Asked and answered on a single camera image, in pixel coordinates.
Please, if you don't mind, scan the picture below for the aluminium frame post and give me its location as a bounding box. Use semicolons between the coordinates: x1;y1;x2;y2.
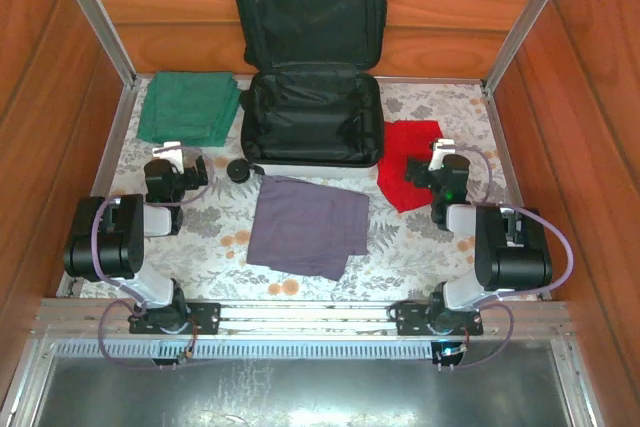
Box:
47;0;139;91
480;0;582;94

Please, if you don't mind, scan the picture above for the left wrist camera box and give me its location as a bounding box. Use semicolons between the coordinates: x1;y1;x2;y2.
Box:
151;140;182;169

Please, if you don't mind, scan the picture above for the grey slotted cable duct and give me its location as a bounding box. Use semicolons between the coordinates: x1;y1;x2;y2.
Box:
47;339;556;362

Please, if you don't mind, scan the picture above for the red cloth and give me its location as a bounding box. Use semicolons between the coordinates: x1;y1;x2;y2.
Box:
376;119;444;214

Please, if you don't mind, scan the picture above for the shiny metal sheet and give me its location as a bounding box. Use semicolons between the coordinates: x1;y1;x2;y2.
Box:
29;354;576;427

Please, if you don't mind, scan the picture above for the white hard-shell suitcase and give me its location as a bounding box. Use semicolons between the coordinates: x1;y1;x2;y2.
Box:
223;0;389;184

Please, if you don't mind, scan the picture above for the purple cloth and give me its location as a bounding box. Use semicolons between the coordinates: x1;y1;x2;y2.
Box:
245;175;372;282

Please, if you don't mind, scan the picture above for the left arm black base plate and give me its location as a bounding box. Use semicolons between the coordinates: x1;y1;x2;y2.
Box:
128;300;222;336

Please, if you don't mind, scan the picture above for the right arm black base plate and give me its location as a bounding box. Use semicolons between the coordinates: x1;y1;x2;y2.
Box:
394;300;485;337

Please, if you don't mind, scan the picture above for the green cloth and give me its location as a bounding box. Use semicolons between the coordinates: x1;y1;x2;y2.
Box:
135;70;244;147

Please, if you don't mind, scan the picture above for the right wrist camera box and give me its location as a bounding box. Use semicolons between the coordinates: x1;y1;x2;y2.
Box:
428;138;455;172

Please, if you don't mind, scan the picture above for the small controller board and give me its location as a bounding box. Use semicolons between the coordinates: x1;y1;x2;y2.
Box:
432;340;470;374
159;345;198;371

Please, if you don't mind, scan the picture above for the floral tablecloth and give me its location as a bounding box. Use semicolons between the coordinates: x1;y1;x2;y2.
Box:
63;75;542;303

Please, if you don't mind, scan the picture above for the aluminium mounting rail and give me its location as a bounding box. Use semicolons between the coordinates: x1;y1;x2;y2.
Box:
30;298;572;344

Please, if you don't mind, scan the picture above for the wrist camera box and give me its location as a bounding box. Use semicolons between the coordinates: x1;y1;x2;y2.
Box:
428;138;455;172
151;140;182;169

